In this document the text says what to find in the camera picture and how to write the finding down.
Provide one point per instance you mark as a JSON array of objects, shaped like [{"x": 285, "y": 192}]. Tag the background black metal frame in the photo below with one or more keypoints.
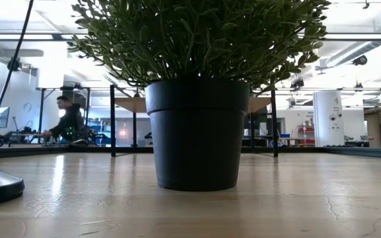
[{"x": 41, "y": 112}]

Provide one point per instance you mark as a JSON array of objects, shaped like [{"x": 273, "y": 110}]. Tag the person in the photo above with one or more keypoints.
[{"x": 68, "y": 124}]

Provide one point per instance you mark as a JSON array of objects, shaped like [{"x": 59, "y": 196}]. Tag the red storage rack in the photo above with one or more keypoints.
[{"x": 306, "y": 130}]

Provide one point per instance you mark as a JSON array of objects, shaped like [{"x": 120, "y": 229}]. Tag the black ceiling camera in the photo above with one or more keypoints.
[{"x": 360, "y": 60}]

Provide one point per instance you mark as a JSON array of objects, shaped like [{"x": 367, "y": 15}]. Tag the black hanging ceiling fixture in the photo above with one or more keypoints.
[{"x": 297, "y": 83}]

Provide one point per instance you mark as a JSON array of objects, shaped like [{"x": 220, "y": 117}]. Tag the black aluminium rig frame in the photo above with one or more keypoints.
[
  {"x": 45, "y": 151},
  {"x": 359, "y": 152}
]

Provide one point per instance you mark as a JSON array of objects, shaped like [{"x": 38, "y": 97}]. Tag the cluttered background workbench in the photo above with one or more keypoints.
[{"x": 22, "y": 137}]

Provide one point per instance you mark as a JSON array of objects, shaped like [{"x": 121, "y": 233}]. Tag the green plant in black pot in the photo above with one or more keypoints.
[{"x": 197, "y": 132}]

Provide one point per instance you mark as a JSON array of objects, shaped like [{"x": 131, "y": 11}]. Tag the long ceiling light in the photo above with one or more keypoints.
[
  {"x": 15, "y": 36},
  {"x": 359, "y": 36}
]

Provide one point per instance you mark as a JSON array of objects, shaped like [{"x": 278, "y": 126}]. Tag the wooden shelf with black legs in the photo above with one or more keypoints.
[{"x": 131, "y": 105}]

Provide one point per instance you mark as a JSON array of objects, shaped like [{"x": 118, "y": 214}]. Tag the white round column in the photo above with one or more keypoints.
[{"x": 328, "y": 119}]

